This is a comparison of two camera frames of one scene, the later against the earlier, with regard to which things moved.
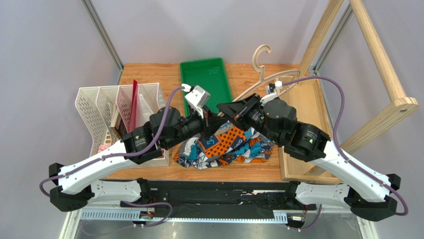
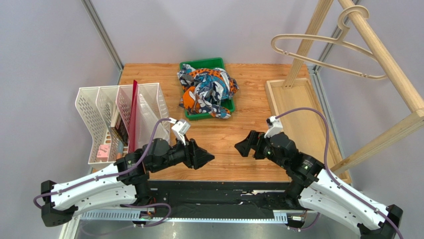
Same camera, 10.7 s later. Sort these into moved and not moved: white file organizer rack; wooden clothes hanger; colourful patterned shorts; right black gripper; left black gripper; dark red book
Moved: colourful patterned shorts; left black gripper; right black gripper; wooden clothes hanger
Not moved: dark red book; white file organizer rack
